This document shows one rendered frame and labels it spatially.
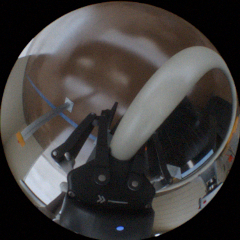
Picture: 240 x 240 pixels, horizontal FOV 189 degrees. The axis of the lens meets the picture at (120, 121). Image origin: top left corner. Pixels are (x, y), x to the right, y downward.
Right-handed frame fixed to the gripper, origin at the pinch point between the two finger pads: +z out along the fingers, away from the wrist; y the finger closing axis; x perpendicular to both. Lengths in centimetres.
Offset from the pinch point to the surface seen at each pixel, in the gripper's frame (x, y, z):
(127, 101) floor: -22, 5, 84
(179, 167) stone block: -27, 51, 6
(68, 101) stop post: -49, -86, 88
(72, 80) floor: -12, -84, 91
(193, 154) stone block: -15, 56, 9
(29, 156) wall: -388, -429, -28
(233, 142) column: 26, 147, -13
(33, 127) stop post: -49, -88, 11
